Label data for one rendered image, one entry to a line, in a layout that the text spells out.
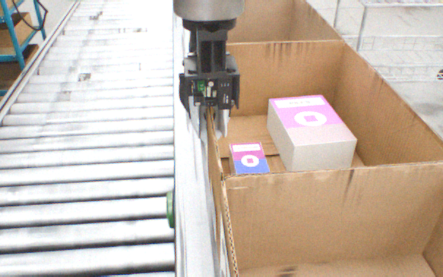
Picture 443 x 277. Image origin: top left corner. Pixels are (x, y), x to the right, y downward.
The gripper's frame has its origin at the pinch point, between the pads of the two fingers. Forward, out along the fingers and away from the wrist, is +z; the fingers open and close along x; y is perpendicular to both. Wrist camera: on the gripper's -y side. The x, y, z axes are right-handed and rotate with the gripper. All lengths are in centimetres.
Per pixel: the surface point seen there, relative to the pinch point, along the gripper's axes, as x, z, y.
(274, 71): 14.7, -1.5, -19.2
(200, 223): -2.3, 8.5, 11.4
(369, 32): 181, 97, -306
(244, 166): 5.3, 4.4, 3.5
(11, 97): -58, 23, -60
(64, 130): -37, 23, -40
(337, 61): 27.6, -3.1, -19.0
